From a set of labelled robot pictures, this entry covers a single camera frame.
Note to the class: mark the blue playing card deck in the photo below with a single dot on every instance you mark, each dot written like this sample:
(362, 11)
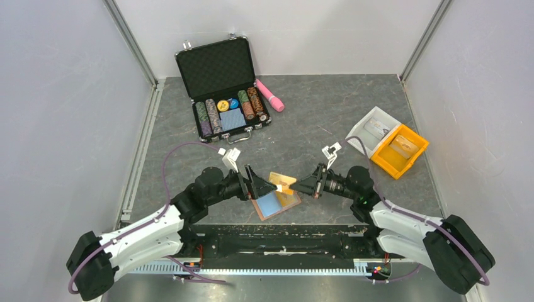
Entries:
(232, 119)

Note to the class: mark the orange black chip row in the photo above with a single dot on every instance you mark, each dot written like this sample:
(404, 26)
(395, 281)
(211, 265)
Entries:
(256, 103)

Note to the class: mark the white plastic bin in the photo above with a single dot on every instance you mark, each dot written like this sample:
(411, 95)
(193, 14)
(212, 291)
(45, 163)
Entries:
(363, 141)

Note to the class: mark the blue dealer chip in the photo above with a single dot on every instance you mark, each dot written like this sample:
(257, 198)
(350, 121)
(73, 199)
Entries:
(233, 103)

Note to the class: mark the card in white bin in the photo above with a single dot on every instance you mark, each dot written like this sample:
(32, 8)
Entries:
(376, 128)

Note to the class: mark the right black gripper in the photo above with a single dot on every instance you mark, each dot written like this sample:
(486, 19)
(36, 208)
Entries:
(311, 184)

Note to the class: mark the pink cylindrical flashlight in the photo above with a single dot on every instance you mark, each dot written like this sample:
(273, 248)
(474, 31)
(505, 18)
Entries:
(273, 100)

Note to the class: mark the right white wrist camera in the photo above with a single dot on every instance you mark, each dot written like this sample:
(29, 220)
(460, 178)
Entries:
(331, 153)

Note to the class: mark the grey poker chip row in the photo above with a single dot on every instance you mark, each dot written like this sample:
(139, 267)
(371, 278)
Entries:
(213, 116)

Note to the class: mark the brown leather card holder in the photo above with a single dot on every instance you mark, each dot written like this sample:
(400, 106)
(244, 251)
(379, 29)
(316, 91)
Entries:
(275, 203)

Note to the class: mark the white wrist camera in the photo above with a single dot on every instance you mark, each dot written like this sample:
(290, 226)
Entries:
(230, 157)
(331, 153)

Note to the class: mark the yellow dealer chip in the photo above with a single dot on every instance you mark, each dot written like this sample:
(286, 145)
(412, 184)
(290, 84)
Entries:
(223, 105)

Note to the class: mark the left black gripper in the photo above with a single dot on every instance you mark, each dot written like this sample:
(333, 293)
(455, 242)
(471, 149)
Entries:
(254, 187)

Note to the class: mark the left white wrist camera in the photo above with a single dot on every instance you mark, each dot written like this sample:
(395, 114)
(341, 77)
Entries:
(230, 157)

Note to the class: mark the green poker chip row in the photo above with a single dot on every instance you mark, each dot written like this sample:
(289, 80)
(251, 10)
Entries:
(203, 119)

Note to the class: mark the black poker chip case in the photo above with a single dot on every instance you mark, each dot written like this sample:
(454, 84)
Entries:
(218, 71)

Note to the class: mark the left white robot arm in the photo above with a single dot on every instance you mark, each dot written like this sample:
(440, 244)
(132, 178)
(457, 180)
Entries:
(98, 261)

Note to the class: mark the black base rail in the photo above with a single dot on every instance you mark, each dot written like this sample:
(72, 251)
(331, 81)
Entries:
(280, 246)

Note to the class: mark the card in yellow bin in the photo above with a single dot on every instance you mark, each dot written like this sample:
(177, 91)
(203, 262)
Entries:
(403, 146)

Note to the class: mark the yellow plastic bin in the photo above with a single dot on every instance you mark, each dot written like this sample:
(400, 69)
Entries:
(393, 163)

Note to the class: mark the red green chip row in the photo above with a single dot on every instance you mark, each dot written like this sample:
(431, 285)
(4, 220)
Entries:
(246, 105)

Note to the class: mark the gold credit card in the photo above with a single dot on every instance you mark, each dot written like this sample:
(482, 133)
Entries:
(282, 182)

